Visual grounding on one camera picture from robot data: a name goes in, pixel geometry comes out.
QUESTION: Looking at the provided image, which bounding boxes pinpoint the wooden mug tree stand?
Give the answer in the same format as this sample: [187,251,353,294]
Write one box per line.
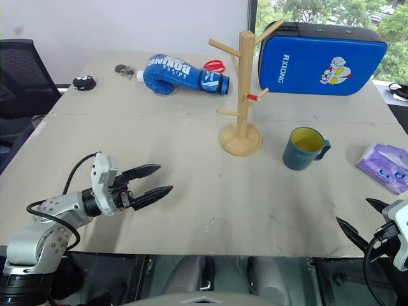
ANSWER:
[208,18,284,157]

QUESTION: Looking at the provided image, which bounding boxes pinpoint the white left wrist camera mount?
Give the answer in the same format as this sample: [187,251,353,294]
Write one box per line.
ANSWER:
[90,152,124,217]

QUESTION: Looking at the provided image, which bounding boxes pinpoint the black office chair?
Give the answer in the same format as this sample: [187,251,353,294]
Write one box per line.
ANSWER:
[0,38,62,147]

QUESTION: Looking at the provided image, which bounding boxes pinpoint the black round device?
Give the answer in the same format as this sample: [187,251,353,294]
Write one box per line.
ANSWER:
[72,75,97,91]

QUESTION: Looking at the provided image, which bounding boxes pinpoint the silver robot torso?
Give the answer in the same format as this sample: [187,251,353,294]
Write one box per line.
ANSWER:
[120,292,288,306]

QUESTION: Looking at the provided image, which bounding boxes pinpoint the teal mug with yellow inside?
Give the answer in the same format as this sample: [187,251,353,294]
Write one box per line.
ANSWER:
[282,126,332,171]

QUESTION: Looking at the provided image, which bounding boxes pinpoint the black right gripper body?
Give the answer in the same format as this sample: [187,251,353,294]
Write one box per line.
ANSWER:
[372,221,403,261]

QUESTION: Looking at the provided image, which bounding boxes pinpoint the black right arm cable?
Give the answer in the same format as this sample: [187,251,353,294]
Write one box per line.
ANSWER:
[363,222,398,306]

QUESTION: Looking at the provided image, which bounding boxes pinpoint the red handled scissors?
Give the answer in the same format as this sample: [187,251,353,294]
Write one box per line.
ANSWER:
[203,59,228,73]

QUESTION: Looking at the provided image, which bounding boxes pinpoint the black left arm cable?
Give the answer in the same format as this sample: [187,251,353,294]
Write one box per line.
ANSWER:
[26,152,98,256]

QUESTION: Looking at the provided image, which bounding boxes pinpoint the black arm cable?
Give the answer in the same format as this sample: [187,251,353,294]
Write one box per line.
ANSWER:
[26,152,98,256]
[363,222,398,306]

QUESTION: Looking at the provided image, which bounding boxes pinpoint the blue boxing glove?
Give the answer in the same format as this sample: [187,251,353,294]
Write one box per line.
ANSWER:
[141,54,231,97]

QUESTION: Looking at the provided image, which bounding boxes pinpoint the purple tissue pack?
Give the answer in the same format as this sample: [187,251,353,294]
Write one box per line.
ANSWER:
[356,142,408,196]

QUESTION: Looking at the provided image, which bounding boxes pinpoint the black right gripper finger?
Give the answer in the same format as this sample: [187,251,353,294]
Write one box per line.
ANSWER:
[335,216,370,258]
[365,198,390,221]

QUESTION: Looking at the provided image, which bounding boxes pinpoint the black object on side desk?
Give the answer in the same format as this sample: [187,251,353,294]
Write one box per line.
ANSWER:
[388,82,408,102]

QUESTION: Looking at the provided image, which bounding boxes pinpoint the small dark keychain object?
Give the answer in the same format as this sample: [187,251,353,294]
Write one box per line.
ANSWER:
[114,64,136,80]

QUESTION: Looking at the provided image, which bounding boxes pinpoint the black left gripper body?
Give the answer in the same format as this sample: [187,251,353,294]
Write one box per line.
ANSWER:
[110,173,135,212]

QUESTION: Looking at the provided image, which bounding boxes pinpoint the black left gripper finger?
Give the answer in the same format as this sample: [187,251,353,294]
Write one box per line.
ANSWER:
[130,185,174,212]
[120,164,162,184]

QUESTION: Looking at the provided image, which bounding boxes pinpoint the blue rectangular kick pad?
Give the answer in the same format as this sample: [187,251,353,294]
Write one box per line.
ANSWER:
[258,20,389,97]

